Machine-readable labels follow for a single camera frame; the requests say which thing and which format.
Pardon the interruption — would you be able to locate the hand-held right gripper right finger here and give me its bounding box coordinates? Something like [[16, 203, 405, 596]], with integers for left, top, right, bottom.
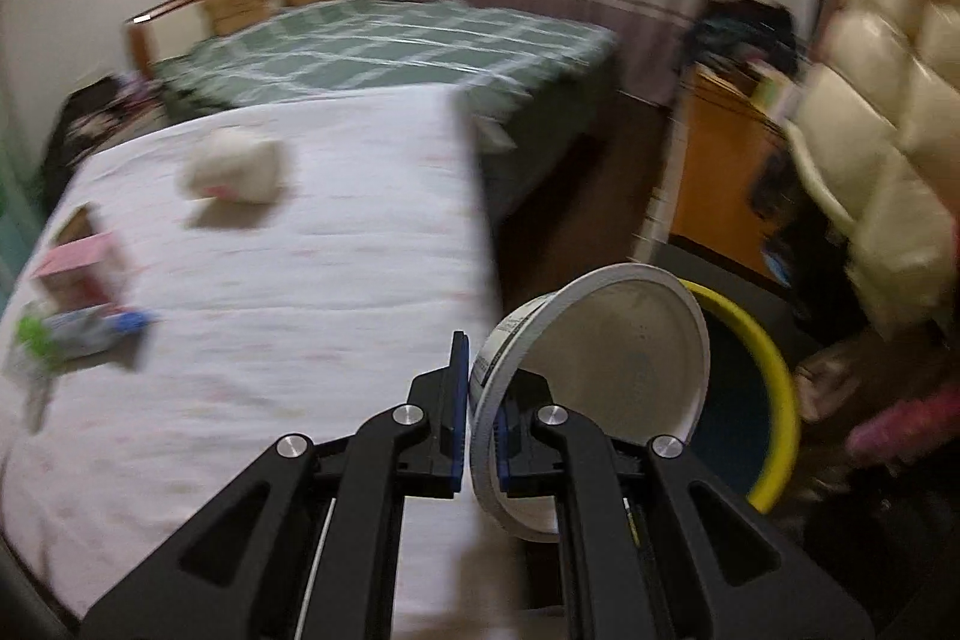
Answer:
[[491, 370, 875, 640]]

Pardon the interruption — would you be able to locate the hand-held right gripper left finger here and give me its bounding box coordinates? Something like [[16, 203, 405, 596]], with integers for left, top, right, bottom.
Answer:
[[79, 331, 472, 640]]

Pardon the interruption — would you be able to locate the white paper bowl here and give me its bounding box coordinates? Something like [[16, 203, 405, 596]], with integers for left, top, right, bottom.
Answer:
[[466, 263, 711, 543]]

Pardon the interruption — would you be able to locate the dark bin with yellow rim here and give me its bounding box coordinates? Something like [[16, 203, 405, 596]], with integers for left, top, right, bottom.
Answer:
[[679, 280, 800, 515]]

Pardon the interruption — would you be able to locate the paper cup with pink dots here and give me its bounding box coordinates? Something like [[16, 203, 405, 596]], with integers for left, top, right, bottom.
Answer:
[[176, 126, 290, 212]]

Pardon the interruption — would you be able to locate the long white green box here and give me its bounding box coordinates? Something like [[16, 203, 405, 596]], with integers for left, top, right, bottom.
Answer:
[[15, 302, 158, 378]]

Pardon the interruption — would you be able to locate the pink drink carton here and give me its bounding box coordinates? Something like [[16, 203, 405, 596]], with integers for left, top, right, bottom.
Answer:
[[34, 203, 132, 311]]

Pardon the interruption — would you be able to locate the white dotted table cloth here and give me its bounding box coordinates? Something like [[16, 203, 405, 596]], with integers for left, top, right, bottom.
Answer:
[[0, 85, 503, 640]]

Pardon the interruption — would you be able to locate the wooden cabinet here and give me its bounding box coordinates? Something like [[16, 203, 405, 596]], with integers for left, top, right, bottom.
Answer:
[[660, 66, 796, 289]]

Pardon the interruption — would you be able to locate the green plaid duvet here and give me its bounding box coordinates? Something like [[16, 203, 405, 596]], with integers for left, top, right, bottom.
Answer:
[[150, 0, 620, 112]]

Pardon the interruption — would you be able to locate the pink hanging garment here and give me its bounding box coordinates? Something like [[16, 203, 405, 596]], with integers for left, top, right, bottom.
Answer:
[[847, 385, 960, 468]]

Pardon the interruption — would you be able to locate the pile of dark clothes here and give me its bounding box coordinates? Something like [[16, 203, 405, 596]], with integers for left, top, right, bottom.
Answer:
[[686, 0, 803, 79]]

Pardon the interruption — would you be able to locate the wooden bed headboard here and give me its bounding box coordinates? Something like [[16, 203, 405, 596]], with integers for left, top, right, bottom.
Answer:
[[126, 0, 372, 79]]

